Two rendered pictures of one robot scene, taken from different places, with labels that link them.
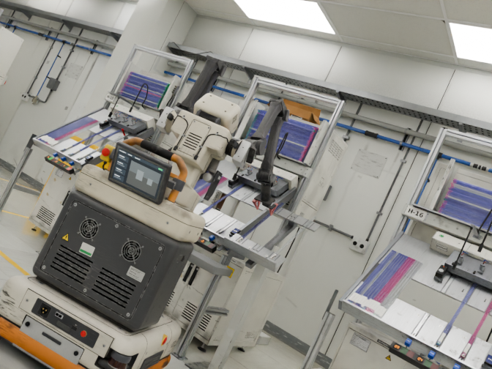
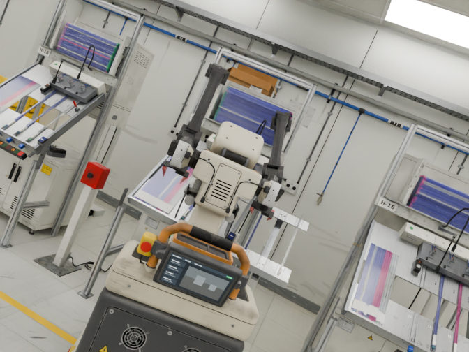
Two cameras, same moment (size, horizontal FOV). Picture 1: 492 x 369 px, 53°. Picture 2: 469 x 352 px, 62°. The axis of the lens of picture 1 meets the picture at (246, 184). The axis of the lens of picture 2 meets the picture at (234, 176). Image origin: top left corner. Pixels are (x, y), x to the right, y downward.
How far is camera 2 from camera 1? 1.30 m
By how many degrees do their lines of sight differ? 23
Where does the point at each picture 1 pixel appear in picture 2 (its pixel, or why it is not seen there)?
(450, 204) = (421, 200)
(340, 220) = not seen: hidden behind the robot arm
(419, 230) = (383, 214)
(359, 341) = (345, 324)
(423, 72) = (350, 28)
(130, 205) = (185, 309)
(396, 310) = (391, 313)
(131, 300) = not seen: outside the picture
